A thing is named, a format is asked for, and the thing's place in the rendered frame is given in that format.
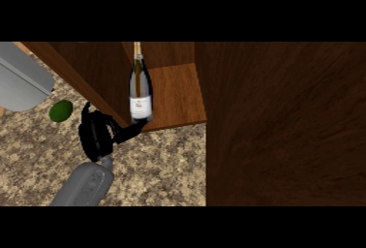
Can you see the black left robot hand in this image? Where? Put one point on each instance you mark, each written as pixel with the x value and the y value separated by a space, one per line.
pixel 96 135

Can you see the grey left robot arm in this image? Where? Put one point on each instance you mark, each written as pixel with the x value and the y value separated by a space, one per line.
pixel 86 184

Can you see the wine bottle with white label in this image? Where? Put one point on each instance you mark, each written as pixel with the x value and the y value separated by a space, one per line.
pixel 141 93

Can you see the brown wooden cabinet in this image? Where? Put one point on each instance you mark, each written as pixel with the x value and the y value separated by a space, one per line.
pixel 144 87

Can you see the brown wooden cabinet door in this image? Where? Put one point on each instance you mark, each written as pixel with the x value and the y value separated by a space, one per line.
pixel 285 126

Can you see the green round vegetable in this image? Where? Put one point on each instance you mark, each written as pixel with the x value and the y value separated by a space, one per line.
pixel 61 110

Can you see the grey rounded appliance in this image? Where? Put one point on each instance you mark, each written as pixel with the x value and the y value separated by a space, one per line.
pixel 21 80

